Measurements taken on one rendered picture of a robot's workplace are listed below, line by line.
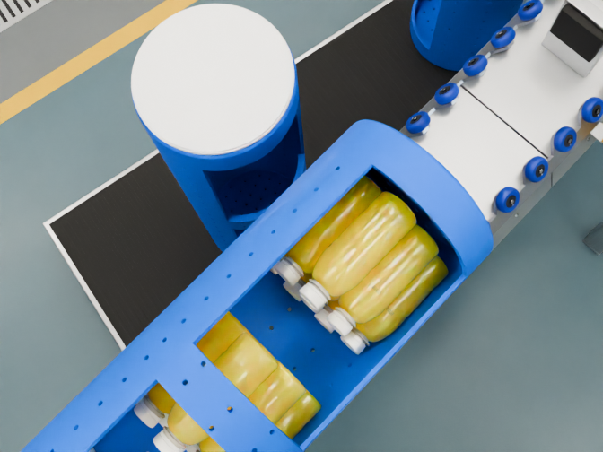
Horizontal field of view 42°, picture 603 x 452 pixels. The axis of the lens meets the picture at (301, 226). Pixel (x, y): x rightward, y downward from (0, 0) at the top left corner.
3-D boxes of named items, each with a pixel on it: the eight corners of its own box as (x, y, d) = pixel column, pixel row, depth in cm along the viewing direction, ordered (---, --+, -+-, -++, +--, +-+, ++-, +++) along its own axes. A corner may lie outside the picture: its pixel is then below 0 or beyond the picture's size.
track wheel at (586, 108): (603, 93, 133) (593, 91, 135) (586, 110, 133) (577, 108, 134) (609, 111, 136) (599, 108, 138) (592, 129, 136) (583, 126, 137)
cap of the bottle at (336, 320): (350, 327, 116) (342, 336, 116) (331, 309, 116) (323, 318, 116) (355, 329, 112) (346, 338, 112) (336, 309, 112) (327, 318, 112)
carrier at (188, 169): (191, 244, 216) (286, 282, 212) (101, 122, 131) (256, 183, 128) (233, 153, 222) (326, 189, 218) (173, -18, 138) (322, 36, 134)
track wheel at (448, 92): (465, 90, 136) (459, 81, 135) (448, 107, 135) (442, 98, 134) (450, 88, 140) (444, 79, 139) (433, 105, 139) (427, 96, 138)
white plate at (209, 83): (102, 118, 130) (104, 121, 131) (254, 178, 127) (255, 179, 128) (172, -19, 136) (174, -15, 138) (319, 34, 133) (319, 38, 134)
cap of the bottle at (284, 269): (278, 255, 115) (269, 264, 115) (294, 268, 113) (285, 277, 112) (288, 268, 118) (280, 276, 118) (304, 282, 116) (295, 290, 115)
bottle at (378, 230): (424, 221, 110) (337, 310, 107) (411, 224, 117) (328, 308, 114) (390, 186, 110) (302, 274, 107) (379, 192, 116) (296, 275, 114)
